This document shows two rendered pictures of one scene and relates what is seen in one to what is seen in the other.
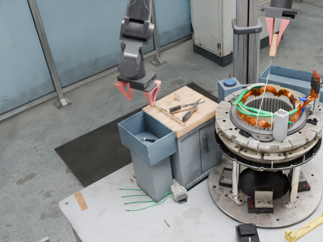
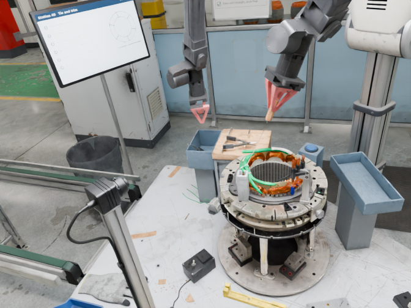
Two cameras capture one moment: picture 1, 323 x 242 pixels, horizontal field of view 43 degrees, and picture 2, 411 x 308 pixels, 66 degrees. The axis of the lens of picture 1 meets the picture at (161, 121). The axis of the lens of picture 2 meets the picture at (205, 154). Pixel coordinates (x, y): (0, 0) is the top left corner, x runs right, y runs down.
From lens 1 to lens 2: 0.92 m
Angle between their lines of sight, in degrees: 44
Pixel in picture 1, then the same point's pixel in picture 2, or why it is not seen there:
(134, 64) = (172, 79)
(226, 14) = not seen: outside the picture
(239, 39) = (355, 115)
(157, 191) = (200, 193)
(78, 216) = (162, 178)
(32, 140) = not seen: hidden behind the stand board
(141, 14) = (189, 43)
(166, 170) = (209, 181)
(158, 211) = (194, 206)
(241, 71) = (351, 149)
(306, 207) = (268, 286)
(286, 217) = (244, 278)
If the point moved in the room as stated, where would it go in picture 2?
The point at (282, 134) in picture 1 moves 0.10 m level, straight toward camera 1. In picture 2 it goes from (240, 194) to (206, 205)
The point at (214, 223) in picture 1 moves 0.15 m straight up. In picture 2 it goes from (207, 239) to (202, 210)
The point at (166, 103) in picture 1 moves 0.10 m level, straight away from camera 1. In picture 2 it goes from (240, 134) to (257, 124)
